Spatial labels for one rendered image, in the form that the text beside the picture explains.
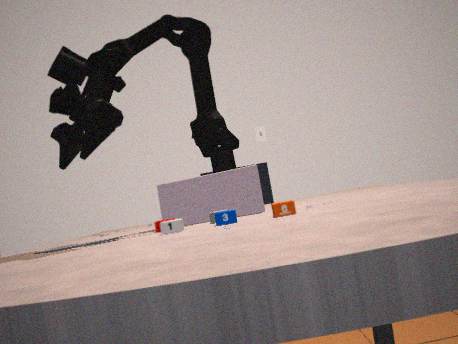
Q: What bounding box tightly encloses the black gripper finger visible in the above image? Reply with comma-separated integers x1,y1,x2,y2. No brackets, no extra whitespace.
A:
54,132,82,170
80,113,115,160

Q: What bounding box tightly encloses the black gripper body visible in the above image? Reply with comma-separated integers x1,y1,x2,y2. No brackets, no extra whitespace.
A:
51,88,124,145

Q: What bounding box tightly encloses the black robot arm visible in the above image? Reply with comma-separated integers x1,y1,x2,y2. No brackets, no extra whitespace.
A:
47,15,239,173

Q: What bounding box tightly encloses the brown block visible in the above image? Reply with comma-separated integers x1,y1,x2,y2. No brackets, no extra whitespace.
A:
209,210,228,224

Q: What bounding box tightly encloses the blue block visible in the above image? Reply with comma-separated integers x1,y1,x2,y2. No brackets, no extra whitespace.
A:
215,210,237,226

